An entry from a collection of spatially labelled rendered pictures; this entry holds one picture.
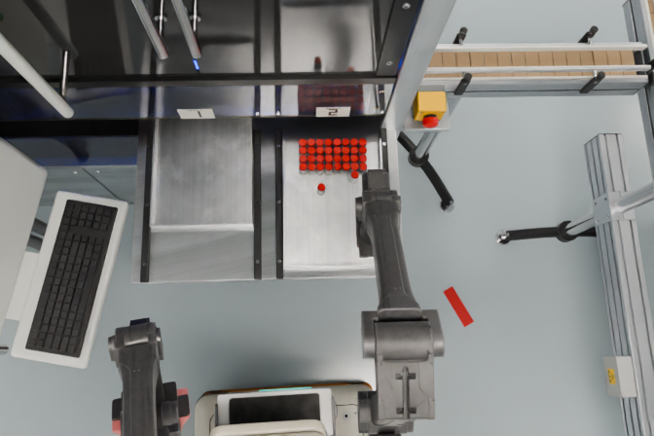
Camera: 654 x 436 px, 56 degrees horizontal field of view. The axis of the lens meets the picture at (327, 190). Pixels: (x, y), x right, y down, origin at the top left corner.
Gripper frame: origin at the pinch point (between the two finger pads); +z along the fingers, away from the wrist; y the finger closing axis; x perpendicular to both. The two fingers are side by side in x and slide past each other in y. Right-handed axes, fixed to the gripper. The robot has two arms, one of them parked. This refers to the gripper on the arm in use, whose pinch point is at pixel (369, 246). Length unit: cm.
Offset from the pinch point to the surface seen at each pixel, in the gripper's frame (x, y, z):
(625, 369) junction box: -83, -21, 57
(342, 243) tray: 4.7, 7.4, 18.8
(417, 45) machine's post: -8.1, 30.5, -33.6
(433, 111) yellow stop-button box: -18.4, 35.2, -0.6
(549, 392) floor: -80, -22, 112
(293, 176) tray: 17.0, 25.5, 16.0
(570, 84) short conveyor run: -59, 48, 7
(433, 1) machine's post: -8, 28, -49
